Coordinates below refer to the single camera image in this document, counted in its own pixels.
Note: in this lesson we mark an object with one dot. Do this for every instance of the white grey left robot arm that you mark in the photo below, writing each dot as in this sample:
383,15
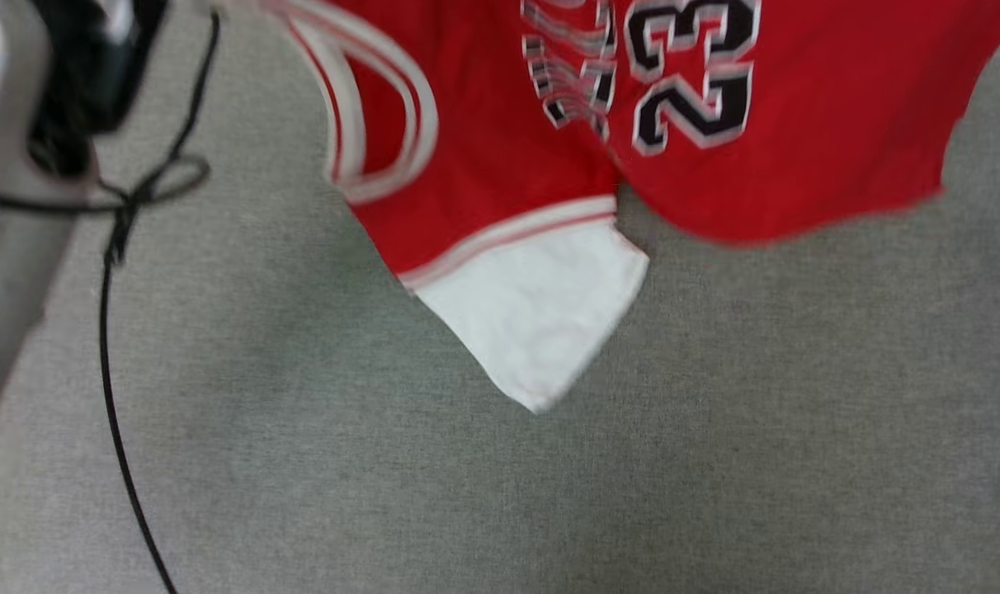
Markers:
13,272

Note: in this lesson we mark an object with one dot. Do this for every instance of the red basketball jersey garment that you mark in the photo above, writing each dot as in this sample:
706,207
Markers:
500,165

